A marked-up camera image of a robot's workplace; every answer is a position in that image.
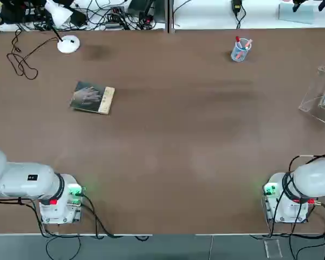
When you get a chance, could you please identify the book with hands cover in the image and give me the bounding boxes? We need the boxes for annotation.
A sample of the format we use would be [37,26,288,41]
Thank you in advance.
[69,81,115,116]

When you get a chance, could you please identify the clear acrylic storage rack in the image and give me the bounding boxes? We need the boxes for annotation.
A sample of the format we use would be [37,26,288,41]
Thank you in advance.
[298,64,325,124]

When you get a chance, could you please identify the clear plastic pen cup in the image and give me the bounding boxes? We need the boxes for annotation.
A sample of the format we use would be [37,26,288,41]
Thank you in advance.
[230,37,253,62]

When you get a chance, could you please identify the orange marker pen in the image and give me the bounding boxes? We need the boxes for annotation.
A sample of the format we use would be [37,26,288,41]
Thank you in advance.
[237,39,252,60]

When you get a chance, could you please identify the black power supply unit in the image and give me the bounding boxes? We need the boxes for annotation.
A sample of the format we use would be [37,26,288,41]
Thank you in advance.
[127,0,167,24]

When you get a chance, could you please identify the white desk lamp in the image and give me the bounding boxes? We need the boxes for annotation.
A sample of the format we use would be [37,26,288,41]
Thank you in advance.
[44,0,81,54]

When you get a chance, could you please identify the clear acrylic plate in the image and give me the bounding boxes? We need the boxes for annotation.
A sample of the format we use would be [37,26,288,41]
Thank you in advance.
[264,239,283,258]

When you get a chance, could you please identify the aluminium divider post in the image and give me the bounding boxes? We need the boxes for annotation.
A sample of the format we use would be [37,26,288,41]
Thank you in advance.
[166,0,177,34]

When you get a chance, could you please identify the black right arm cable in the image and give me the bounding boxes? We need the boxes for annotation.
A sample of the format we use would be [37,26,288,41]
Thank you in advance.
[250,153,325,260]

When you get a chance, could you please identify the black lamp cord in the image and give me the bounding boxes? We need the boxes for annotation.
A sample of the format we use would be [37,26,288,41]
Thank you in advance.
[6,28,61,81]

